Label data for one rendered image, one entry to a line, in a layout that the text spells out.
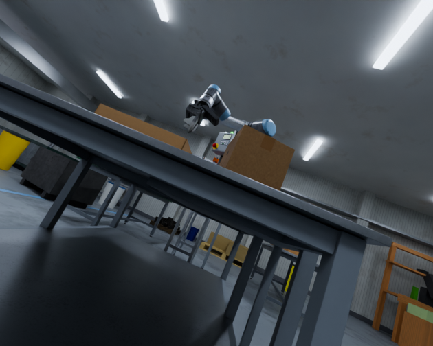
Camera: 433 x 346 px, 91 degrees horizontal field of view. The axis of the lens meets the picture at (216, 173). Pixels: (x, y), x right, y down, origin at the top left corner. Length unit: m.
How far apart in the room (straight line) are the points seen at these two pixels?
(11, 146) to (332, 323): 5.83
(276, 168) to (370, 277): 7.26
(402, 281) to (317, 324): 7.86
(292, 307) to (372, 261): 7.11
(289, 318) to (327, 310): 0.42
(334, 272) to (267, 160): 0.47
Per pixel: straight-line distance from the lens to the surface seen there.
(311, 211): 0.53
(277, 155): 0.91
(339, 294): 0.60
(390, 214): 8.41
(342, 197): 7.89
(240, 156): 0.85
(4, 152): 5.94
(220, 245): 6.42
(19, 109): 0.80
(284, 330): 1.00
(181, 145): 0.55
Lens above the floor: 0.70
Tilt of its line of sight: 13 degrees up
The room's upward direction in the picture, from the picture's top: 24 degrees clockwise
